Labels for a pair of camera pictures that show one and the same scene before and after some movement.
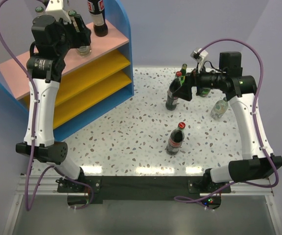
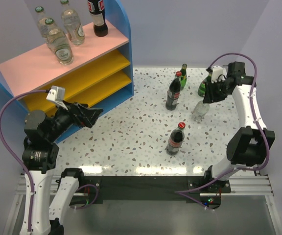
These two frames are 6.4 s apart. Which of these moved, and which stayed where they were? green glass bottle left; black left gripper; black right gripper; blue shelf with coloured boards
Moved: black left gripper; black right gripper
Stayed: blue shelf with coloured boards; green glass bottle left
